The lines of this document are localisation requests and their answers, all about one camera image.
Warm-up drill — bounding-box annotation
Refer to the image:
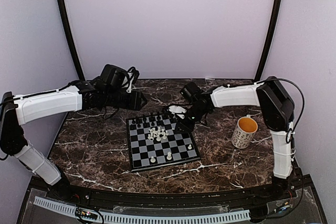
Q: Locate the black frame post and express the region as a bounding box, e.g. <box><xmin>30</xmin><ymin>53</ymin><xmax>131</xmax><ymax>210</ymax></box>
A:
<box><xmin>254</xmin><ymin>0</ymin><xmax>281</xmax><ymax>82</ymax></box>
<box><xmin>57</xmin><ymin>0</ymin><xmax>85</xmax><ymax>80</ymax></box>

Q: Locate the left black frame post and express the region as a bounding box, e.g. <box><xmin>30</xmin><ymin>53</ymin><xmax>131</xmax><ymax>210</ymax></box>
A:
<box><xmin>57</xmin><ymin>0</ymin><xmax>85</xmax><ymax>80</ymax></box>

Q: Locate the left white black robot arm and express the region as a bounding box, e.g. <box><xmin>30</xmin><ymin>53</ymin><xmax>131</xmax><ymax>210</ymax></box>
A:
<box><xmin>1</xmin><ymin>64</ymin><xmax>147</xmax><ymax>201</ymax></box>

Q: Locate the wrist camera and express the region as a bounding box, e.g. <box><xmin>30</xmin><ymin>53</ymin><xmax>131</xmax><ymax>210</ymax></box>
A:
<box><xmin>163</xmin><ymin>105</ymin><xmax>187</xmax><ymax>119</ymax></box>
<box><xmin>126</xmin><ymin>67</ymin><xmax>140</xmax><ymax>93</ymax></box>

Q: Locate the white slotted cable duct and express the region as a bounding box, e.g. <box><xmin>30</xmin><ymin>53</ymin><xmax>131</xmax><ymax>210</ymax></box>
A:
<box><xmin>33</xmin><ymin>196</ymin><xmax>250</xmax><ymax>223</ymax></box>

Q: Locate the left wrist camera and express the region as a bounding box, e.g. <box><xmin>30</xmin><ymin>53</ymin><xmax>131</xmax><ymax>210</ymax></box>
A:
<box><xmin>126</xmin><ymin>67</ymin><xmax>140</xmax><ymax>93</ymax></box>

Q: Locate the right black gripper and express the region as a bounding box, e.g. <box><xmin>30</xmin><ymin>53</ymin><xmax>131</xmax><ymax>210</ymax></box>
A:
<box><xmin>174</xmin><ymin>104</ymin><xmax>208</xmax><ymax>134</ymax></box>

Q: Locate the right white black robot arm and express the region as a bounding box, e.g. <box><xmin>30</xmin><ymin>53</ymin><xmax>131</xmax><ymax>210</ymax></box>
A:
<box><xmin>168</xmin><ymin>76</ymin><xmax>299</xmax><ymax>179</ymax></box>

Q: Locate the right black frame post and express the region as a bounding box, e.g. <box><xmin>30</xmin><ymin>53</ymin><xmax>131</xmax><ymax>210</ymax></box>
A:
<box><xmin>254</xmin><ymin>0</ymin><xmax>281</xmax><ymax>82</ymax></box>

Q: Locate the black front rail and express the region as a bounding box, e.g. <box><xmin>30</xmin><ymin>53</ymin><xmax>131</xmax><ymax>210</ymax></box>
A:
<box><xmin>47</xmin><ymin>184</ymin><xmax>297</xmax><ymax>210</ymax></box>

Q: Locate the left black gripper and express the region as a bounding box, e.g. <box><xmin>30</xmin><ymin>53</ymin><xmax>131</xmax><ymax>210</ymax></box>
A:
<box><xmin>104</xmin><ymin>89</ymin><xmax>147</xmax><ymax>110</ymax></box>

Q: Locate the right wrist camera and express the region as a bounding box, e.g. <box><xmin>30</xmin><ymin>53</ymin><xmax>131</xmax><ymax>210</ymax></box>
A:
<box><xmin>163</xmin><ymin>105</ymin><xmax>187</xmax><ymax>119</ymax></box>

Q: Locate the white patterned mug yellow inside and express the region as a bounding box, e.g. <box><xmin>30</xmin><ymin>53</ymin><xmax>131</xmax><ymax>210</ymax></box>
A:
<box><xmin>231</xmin><ymin>115</ymin><xmax>258</xmax><ymax>149</ymax></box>

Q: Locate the black grey chessboard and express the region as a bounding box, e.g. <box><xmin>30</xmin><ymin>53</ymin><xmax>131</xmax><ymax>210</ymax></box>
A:
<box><xmin>126</xmin><ymin>112</ymin><xmax>201</xmax><ymax>173</ymax></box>

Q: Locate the white chess piece pile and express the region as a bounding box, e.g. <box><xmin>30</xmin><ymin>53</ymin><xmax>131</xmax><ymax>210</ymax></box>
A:
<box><xmin>147</xmin><ymin>127</ymin><xmax>169</xmax><ymax>142</ymax></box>

